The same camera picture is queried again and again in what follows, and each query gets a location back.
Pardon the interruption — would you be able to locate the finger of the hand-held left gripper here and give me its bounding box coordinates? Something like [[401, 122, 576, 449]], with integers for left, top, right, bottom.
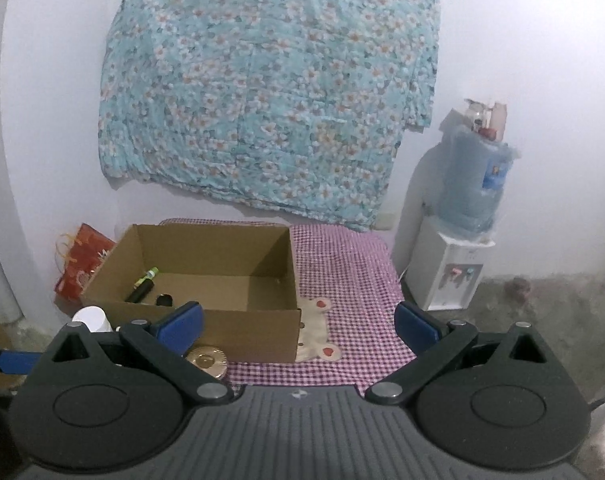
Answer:
[[0, 344, 44, 377]]

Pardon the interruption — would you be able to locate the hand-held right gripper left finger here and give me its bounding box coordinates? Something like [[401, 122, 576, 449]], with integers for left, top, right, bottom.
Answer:
[[25, 301, 236, 406]]

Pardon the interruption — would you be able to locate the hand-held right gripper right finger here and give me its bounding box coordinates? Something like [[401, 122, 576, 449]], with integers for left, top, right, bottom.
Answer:
[[365, 301, 578, 406]]

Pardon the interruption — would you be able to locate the dark jar with gold lid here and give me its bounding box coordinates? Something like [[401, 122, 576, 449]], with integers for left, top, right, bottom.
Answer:
[[185, 345, 228, 380]]

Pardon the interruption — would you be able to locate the black tube with green label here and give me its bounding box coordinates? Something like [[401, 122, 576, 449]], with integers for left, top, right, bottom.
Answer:
[[125, 266, 160, 304]]

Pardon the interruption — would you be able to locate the brown cardboard box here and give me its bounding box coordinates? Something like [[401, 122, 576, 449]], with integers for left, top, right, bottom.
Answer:
[[80, 223, 303, 365]]

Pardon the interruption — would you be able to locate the white pill bottle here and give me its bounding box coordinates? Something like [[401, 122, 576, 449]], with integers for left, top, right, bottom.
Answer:
[[71, 306, 114, 333]]

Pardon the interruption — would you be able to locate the white water dispenser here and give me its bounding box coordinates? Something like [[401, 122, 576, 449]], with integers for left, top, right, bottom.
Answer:
[[405, 215, 497, 312]]

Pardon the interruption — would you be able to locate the purple checkered tablecloth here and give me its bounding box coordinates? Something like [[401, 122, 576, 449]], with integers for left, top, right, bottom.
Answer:
[[157, 217, 418, 396]]

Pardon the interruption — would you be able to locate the red gift bag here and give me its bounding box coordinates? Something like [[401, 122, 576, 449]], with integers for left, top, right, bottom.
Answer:
[[54, 223, 117, 302]]

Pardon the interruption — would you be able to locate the large blue water jug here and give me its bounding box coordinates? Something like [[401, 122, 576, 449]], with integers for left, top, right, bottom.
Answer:
[[439, 125, 518, 235]]

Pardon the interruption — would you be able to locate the clear glass bottle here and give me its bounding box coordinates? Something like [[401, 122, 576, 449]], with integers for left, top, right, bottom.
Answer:
[[463, 99, 485, 133]]

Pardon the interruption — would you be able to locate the blue floral cloth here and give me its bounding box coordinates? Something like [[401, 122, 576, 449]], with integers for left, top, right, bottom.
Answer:
[[97, 0, 440, 233]]

